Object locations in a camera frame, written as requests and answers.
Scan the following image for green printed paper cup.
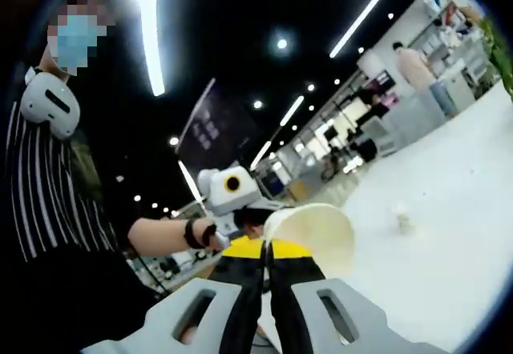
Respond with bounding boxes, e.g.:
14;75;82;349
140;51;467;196
262;203;357;281
390;203;417;235

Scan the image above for black wrist strap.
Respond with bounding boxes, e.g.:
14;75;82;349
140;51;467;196
184;218;216;250

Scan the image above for person's left hand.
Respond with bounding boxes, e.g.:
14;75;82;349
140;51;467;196
199;218;224;251

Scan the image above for white display shelves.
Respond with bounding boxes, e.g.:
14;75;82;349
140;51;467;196
420;0;486;62

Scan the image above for dark hanging sign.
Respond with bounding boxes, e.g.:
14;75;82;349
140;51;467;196
176;77;264;159

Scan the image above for operator person striped shirt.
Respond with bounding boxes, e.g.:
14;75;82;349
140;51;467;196
0;65;161;354

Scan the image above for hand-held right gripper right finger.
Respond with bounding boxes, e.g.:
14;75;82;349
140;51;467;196
267;238;392;354

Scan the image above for white ceiling light strip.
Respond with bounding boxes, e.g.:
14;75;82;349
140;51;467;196
279;95;305;127
248;140;273;171
329;0;406;59
134;0;166;98

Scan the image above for green potted plant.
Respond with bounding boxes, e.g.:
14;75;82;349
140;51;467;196
479;15;513;99

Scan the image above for group of round ceiling spotlights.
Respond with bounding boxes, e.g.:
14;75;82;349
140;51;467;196
114;0;420;215

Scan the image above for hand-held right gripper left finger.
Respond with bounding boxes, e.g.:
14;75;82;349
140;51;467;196
138;236;268;354

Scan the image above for white worn device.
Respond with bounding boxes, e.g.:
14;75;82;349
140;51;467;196
19;66;80;141

